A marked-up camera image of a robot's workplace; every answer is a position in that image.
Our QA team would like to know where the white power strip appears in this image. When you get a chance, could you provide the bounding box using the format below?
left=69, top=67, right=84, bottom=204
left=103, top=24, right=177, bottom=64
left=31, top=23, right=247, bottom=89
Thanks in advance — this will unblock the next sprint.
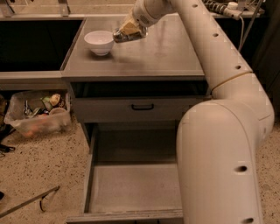
left=202, top=0, right=243, bottom=21

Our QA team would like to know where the white ceramic bowl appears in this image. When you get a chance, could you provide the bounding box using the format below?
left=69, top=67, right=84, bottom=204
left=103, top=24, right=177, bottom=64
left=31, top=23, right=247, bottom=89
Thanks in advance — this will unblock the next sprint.
left=84, top=31, right=115, bottom=56

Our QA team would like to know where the clear plastic storage bin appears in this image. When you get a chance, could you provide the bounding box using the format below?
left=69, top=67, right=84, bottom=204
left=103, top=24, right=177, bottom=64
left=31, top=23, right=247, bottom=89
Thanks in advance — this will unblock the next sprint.
left=4, top=90, right=71, bottom=137

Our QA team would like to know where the grey drawer cabinet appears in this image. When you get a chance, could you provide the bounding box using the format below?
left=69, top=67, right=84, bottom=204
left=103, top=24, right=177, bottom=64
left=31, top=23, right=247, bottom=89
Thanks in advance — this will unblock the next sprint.
left=62, top=15, right=209, bottom=140

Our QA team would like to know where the dark cabinet on wheels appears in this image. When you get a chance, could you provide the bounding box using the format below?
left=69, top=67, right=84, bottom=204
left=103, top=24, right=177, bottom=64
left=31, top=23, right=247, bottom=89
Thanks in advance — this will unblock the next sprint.
left=253, top=0, right=280, bottom=114

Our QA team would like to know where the metal rod on floor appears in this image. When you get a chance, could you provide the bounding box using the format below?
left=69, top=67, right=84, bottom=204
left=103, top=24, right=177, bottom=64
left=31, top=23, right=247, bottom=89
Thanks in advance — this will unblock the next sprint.
left=0, top=185, right=60, bottom=219

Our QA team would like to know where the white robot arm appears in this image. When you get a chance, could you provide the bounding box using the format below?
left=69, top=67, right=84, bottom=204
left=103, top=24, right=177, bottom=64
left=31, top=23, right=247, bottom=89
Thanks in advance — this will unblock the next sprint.
left=121, top=0, right=274, bottom=224

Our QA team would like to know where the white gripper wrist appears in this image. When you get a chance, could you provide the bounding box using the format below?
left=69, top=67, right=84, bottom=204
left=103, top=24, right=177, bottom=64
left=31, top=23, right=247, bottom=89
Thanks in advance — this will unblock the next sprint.
left=120, top=0, right=164, bottom=35

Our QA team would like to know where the silver blue redbull can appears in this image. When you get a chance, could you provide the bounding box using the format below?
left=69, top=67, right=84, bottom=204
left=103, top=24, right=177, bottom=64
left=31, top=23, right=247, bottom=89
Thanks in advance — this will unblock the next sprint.
left=113, top=27, right=148, bottom=43

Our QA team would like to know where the black drawer handle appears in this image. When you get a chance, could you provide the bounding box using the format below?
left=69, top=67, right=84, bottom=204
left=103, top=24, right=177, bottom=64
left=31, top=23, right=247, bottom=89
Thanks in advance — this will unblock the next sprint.
left=131, top=104, right=154, bottom=111

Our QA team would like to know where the white cable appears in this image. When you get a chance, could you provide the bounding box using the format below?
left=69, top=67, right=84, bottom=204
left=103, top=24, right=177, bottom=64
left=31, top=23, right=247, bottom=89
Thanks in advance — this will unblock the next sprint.
left=237, top=16, right=246, bottom=53

